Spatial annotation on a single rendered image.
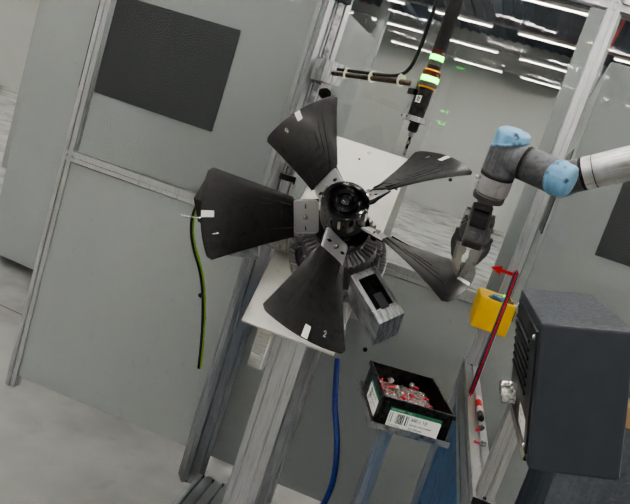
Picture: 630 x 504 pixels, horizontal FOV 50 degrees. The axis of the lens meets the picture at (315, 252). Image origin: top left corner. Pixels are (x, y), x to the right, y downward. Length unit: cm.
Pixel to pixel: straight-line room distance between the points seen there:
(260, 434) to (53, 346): 121
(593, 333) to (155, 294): 202
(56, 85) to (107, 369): 201
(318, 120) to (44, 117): 271
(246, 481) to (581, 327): 134
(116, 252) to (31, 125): 181
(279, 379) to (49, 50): 292
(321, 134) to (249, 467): 95
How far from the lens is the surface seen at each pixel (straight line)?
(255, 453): 200
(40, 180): 433
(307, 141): 183
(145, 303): 269
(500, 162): 152
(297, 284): 154
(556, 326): 88
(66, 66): 427
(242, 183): 169
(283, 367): 189
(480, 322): 194
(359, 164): 208
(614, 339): 89
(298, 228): 170
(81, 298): 282
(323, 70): 219
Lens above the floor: 137
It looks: 10 degrees down
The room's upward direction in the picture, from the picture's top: 18 degrees clockwise
